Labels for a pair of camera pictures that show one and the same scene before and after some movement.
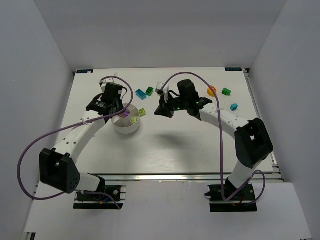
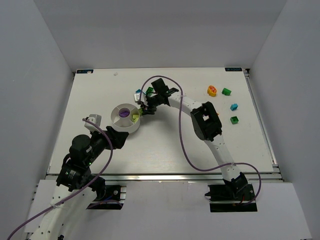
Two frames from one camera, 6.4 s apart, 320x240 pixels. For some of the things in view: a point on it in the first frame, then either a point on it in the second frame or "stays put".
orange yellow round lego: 210,92 stays put
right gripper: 169,105 to 150,102
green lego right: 226,92 stays put
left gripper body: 118,107 to 115,138
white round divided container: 128,124 stays put
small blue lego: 234,106 stays put
